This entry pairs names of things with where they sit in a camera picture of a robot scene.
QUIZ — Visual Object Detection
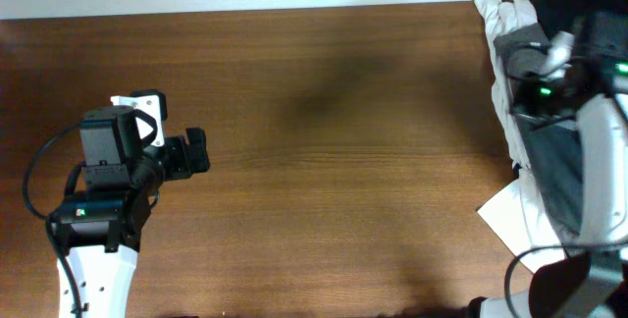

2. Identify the dark blue-grey garment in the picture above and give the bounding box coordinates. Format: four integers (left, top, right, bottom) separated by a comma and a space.
517, 117, 583, 241

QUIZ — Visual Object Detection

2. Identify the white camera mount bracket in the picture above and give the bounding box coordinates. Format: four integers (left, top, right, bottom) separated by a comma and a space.
110, 89, 168, 148

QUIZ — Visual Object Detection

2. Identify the dark green Nike t-shirt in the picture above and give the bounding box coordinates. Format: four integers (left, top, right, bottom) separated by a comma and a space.
529, 0, 627, 38

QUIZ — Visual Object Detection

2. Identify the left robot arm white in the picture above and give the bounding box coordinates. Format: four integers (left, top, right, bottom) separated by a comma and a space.
46, 125, 210, 317

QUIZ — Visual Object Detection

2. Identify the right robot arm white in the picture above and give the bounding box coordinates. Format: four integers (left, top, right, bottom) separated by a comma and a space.
467, 50, 627, 317

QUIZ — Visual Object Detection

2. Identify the white garment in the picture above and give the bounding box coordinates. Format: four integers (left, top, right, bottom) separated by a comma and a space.
474, 0, 559, 255

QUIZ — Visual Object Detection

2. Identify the grey t-shirt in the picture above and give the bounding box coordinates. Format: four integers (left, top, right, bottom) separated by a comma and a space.
493, 24, 550, 78

